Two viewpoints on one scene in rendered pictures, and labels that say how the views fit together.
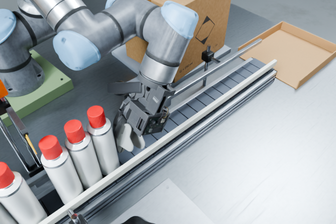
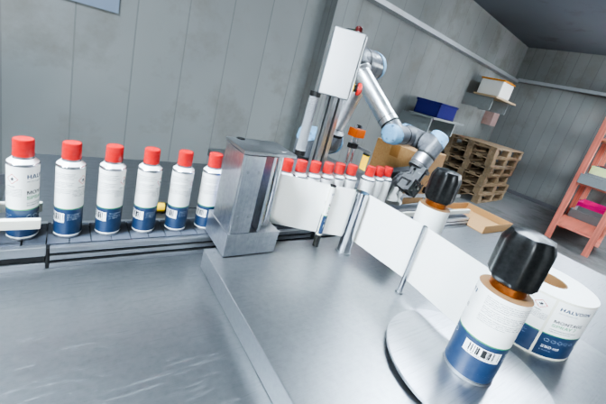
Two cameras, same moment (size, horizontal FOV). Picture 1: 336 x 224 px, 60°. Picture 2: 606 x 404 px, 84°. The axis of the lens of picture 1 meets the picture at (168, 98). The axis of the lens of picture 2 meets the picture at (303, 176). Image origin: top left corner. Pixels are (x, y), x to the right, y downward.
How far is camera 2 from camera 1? 94 cm
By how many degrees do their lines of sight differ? 28
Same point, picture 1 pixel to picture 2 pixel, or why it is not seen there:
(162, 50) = (430, 148)
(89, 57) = (399, 137)
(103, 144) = (385, 188)
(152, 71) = (422, 158)
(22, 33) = not seen: hidden behind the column
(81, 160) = (376, 189)
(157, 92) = (421, 169)
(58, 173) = (369, 187)
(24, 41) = not seen: hidden behind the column
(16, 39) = not seen: hidden behind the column
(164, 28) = (433, 139)
